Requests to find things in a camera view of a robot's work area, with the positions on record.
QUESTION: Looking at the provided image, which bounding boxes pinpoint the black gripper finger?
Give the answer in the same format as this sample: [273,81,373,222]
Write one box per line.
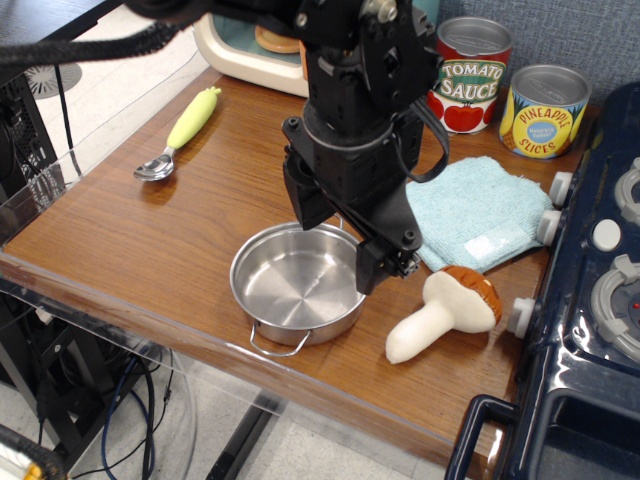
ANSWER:
[283,158,344,231]
[356,230,422,295]

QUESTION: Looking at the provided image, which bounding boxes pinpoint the toy microwave oven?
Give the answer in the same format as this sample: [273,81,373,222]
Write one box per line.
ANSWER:
[194,14,309,97]

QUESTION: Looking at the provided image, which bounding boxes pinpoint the plush toy mushroom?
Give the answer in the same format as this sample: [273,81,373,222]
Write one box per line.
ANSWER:
[385,265,502,364]

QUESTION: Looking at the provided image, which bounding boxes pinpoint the blue floor cable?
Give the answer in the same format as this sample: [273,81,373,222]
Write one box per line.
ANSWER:
[101,357,157,480]

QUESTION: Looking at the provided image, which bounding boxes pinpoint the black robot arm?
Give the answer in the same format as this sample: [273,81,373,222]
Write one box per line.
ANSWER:
[130,1,448,294]

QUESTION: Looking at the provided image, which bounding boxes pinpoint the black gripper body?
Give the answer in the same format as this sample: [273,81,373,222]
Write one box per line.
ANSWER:
[282,103,423,247]

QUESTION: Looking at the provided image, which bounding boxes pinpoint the black desk left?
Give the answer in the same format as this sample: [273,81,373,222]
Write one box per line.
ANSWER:
[0,0,131,86]

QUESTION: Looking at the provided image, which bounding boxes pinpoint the dark blue toy stove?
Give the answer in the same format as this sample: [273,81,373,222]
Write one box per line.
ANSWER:
[446,83,639,479]

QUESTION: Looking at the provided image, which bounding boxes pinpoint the pineapple slices can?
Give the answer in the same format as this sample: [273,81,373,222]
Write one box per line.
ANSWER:
[499,64,592,160]

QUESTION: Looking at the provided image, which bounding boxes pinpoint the light blue towel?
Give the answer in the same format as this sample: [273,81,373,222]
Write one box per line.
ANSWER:
[406,156,553,273]

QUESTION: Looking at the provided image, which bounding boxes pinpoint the tomato sauce can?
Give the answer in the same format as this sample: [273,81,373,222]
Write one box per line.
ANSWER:
[427,16,514,134]

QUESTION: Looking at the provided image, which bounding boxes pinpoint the orange toy plate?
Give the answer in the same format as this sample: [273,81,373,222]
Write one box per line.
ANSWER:
[254,25,301,55]

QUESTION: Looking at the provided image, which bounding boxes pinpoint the spoon with green handle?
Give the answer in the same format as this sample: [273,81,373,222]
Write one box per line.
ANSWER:
[133,86,222,182]

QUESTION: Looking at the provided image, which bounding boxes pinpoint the black braided cable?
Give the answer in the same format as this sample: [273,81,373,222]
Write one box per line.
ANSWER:
[0,19,181,76]

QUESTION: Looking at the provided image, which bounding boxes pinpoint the stainless steel pot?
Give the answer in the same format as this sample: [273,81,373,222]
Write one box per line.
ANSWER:
[229,216,366,358]

